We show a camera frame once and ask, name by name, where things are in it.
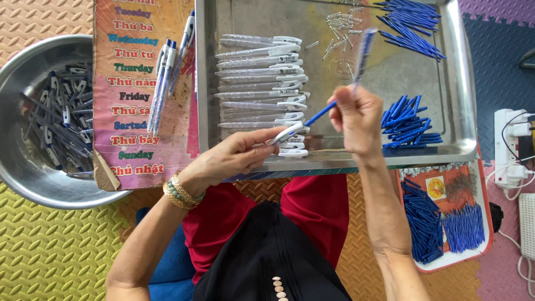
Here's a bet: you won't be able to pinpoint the white perforated device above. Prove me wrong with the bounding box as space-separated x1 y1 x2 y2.
518 193 535 261

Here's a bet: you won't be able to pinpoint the blue ink refill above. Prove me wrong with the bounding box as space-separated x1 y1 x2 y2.
352 27 379 98

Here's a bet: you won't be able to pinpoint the person's black top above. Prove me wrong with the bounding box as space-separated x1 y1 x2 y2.
191 201 354 301

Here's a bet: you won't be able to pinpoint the green bead bracelet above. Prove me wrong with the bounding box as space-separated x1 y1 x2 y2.
166 179 206 206

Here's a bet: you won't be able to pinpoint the large steel tray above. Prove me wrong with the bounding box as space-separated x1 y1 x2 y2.
195 0 478 173

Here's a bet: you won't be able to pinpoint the heap of thin blue refills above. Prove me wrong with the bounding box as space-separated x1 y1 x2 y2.
442 202 486 254

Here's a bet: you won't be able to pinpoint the pile of blue ink refills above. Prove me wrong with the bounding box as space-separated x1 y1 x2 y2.
373 0 447 61

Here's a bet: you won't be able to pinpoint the small black object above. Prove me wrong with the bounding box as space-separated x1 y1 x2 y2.
488 202 505 233

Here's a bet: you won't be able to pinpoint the row of white pen clips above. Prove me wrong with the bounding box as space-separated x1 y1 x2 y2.
397 162 471 179

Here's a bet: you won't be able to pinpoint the white plug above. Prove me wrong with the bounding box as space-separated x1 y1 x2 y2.
505 165 530 181
507 121 535 139

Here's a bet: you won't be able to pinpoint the gold bracelet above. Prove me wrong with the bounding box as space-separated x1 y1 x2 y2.
170 170 202 205
162 181 198 211

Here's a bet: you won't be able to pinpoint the heap of blue tubes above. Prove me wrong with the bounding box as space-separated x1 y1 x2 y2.
400 178 445 265

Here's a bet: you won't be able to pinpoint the heap of assembled pens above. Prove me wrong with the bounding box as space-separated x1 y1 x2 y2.
20 62 95 179

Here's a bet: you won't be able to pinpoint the person's right hand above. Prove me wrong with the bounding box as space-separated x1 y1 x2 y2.
328 85 391 159

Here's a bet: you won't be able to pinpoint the steel bowl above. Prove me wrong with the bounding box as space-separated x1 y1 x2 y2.
0 34 135 210

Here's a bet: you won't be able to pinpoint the white power strip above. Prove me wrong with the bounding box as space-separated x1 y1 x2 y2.
494 108 532 189

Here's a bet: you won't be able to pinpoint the thin black cable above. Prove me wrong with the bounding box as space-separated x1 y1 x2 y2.
501 110 535 164

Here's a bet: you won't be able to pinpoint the row of clear pen barrels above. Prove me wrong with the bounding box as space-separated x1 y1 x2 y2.
214 34 311 159

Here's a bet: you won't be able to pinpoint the person's left hand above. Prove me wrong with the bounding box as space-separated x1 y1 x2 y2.
180 127 290 195

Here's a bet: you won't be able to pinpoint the thick black cable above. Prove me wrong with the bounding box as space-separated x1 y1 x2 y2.
518 47 535 70

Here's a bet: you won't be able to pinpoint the heap of tiny springs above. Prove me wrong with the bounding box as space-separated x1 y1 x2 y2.
445 172 477 202

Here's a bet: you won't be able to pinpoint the blue cushion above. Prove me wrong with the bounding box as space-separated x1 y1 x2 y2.
135 207 197 301

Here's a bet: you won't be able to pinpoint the person's red trousers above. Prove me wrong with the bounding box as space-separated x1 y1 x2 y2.
181 173 350 286

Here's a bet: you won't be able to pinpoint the pile of blue grip pieces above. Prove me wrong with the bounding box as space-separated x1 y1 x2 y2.
380 94 444 150

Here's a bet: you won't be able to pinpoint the white red-rimmed plastic tray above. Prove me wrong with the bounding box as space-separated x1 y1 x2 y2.
395 159 495 275

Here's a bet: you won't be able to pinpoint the colourful weekday poster board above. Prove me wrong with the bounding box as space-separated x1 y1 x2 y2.
92 0 200 192

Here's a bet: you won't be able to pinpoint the clear pen barrel white clip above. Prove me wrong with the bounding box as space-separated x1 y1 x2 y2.
267 121 306 147

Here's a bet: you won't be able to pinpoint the white cable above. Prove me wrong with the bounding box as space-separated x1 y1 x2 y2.
485 166 535 202

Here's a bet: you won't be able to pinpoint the assembled blue white pen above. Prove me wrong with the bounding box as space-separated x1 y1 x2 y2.
152 40 178 137
167 10 196 99
147 38 172 134

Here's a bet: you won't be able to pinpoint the pile of small metal springs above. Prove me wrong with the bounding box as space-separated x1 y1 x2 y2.
321 6 365 62

